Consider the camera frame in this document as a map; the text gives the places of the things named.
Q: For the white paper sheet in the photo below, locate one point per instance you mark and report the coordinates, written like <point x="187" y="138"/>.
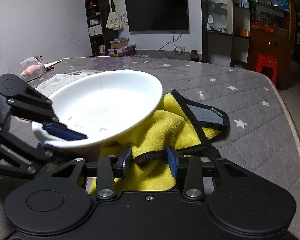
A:
<point x="51" y="64"/>

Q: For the white bowl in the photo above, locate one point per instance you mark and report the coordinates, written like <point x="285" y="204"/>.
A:
<point x="101" y="106"/>

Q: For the red wooden cabinet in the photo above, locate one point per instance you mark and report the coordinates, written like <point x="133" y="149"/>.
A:
<point x="271" y="33"/>

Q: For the red plastic stool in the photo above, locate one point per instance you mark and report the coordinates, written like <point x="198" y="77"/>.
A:
<point x="267" y="62"/>

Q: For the stacked boxes on console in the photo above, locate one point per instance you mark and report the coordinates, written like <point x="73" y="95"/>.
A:
<point x="121" y="47"/>

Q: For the black wall television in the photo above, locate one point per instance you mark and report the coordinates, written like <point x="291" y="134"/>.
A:
<point x="161" y="15"/>

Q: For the dark shelf cabinet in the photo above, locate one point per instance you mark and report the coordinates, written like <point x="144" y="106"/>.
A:
<point x="225" y="32"/>

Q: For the white floral cloth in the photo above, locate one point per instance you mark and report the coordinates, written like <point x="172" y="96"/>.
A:
<point x="58" y="81"/>

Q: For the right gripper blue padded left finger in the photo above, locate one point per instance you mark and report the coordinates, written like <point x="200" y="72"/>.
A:
<point x="123" y="162"/>

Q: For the yellow cleaning cloth black trim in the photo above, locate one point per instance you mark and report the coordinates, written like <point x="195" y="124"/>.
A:
<point x="177" y="122"/>

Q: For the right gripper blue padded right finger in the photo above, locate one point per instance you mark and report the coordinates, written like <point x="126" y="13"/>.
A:
<point x="174" y="160"/>

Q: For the grey star pattern table mat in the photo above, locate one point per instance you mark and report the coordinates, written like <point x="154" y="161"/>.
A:
<point x="262" y="137"/>

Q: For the dark low tv console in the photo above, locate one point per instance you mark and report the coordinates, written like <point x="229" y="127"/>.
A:
<point x="161" y="54"/>

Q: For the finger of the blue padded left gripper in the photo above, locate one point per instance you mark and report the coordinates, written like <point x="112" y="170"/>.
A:
<point x="60" y="130"/>

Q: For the tissue pack in plastic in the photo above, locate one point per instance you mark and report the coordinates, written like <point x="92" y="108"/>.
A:
<point x="33" y="69"/>

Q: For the beige tote bag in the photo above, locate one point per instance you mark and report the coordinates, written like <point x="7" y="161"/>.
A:
<point x="114" y="21"/>

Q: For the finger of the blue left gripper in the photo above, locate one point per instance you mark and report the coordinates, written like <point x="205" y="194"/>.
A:
<point x="44" y="145"/>

